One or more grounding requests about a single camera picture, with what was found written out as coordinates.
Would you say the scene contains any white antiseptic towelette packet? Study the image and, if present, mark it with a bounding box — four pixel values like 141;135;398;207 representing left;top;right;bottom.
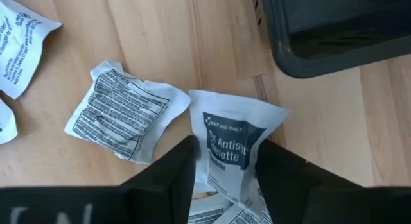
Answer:
213;198;274;224
188;193;232;224
188;89;292;217
64;60;192;165
0;0;63;100
0;98;19;146

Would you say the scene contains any black plastic basket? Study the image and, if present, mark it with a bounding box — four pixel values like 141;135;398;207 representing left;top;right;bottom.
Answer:
259;0;411;79

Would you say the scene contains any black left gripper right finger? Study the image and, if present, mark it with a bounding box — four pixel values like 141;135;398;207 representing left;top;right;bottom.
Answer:
256;139;411;224

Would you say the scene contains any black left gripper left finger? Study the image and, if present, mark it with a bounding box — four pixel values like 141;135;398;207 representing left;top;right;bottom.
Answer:
0;136;197;224

